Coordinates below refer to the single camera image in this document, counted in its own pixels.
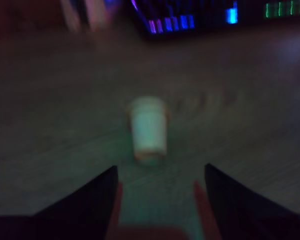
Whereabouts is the pale capsule beige lid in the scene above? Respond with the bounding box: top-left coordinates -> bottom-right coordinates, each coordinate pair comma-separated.
126,96 -> 171,166

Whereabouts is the black backlit keyboard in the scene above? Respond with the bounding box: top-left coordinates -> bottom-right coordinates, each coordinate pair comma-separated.
131,0 -> 300,40

